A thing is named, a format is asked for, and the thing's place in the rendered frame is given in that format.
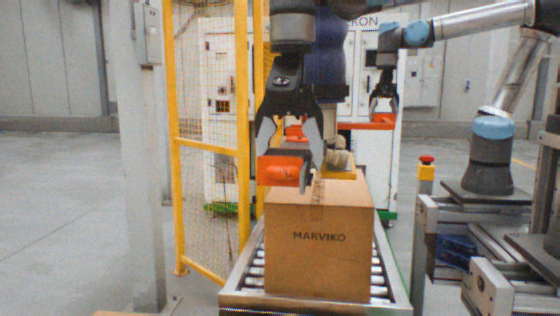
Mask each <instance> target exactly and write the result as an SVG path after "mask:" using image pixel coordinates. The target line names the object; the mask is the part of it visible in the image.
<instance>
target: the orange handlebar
mask: <svg viewBox="0 0 560 316"><path fill-rule="evenodd" d="M337 128H338V130H394V129H395V123H394V122H392V121H390V120H389V119H388V118H387V117H381V123H337ZM285 141H287V142H294V143H298V141H300V142H304V143H309V141H308V139H307V138H306V137H302V136H299V137H296V136H293V137H287V138H286V140H285ZM266 174H267V175H268V177H270V178H273V179H275V180H294V179H297V178H299V177H300V168H298V167H296V166H276V165H271V166H268V168H267V169H266Z"/></svg>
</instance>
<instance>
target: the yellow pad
mask: <svg viewBox="0 0 560 316"><path fill-rule="evenodd" d="M348 153H349V159H348V162H347V165H346V168H343V169H338V168H332V164H331V163H328V162H323V166H322V171H321V178H322V179H332V180H353V181H355V180H357V172H356V169H355V164H354V160H353V156H352V152H348Z"/></svg>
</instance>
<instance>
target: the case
mask: <svg viewBox="0 0 560 316"><path fill-rule="evenodd" d="M321 171H322V168H319V171H316V168H314V169H311V173H313V182H312V186H311V187H308V186H307V187H306V189H305V194H300V193H299V191H300V187H272V188H271V190H270V192H269V194H268V197H267V198H266V200H265V201H264V294H287V295H298V296H310V297H321V298H333V299H345V300H356V301H369V302H370V296H371V279H372V262H373V245H374V212H375V207H374V205H373V200H372V197H371V195H370V193H369V190H368V188H367V186H366V181H365V178H364V176H363V174H362V171H361V169H356V172H357V180H355V181H353V180H332V179H322V178H321Z"/></svg>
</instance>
